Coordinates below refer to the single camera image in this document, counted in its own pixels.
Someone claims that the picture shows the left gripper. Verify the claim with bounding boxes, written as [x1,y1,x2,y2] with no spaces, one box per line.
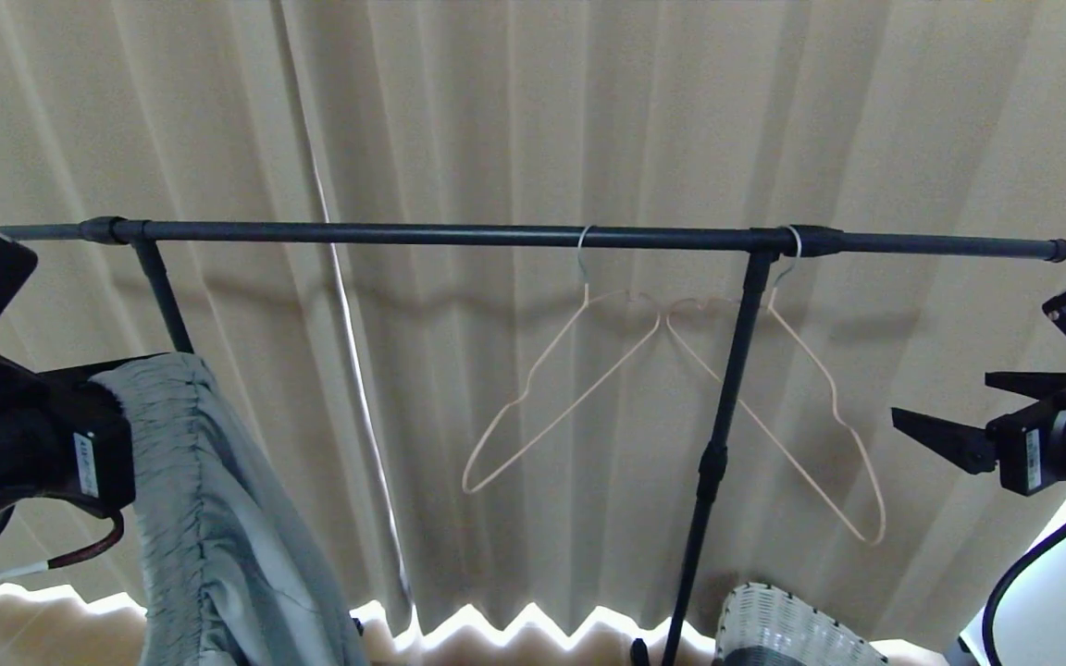
[0,344,138,519]

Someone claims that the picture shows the white laundry basket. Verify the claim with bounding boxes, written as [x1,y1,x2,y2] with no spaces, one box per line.
[713,583,890,666]

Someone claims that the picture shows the beige curtain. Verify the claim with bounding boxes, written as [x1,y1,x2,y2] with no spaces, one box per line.
[0,0,1066,648]

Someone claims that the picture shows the black clothes rack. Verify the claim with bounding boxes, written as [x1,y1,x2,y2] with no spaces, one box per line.
[0,216,1066,666]

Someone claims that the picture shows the pale grey shorts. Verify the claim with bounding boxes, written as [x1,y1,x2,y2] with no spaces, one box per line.
[89,351,369,666]

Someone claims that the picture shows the pink clothes hanger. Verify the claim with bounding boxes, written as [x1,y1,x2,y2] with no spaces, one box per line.
[665,225,887,547]
[462,225,663,496]

